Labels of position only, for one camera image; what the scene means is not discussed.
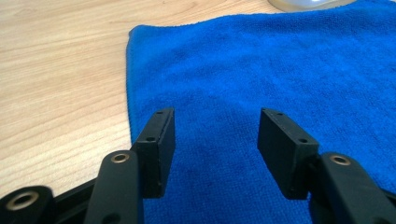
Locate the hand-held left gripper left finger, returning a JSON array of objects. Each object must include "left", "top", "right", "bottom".
[{"left": 130, "top": 107, "right": 177, "bottom": 200}]

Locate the white round dish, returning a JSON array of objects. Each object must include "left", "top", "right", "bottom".
[{"left": 268, "top": 0, "right": 356, "bottom": 13}]

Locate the blue microfiber cloth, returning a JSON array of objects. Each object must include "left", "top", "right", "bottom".
[{"left": 125, "top": 0, "right": 396, "bottom": 224}]

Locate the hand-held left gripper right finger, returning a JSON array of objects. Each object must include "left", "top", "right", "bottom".
[{"left": 257, "top": 107, "right": 320, "bottom": 201}]

